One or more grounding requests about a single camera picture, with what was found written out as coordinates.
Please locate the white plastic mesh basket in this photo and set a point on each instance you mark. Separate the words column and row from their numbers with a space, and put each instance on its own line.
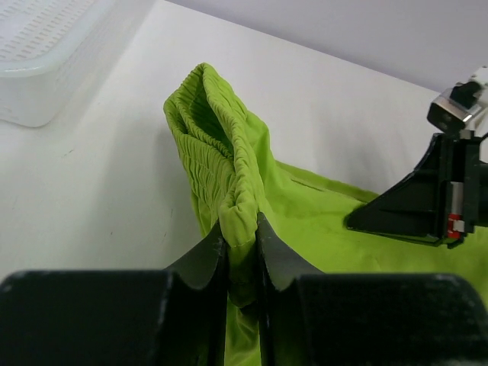
column 45, row 49

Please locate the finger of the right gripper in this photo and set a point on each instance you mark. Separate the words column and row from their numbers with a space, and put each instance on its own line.
column 415, row 208

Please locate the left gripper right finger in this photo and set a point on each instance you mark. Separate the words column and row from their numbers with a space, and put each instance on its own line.
column 308, row 317

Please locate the green fabric shorts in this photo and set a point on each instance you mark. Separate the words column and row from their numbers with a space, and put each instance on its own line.
column 225, row 151

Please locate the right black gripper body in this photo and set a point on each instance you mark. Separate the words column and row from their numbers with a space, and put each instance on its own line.
column 467, row 189

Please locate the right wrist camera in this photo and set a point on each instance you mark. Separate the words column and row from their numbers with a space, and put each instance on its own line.
column 458, row 112

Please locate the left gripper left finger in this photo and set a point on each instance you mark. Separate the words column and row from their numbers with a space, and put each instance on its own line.
column 173, row 316

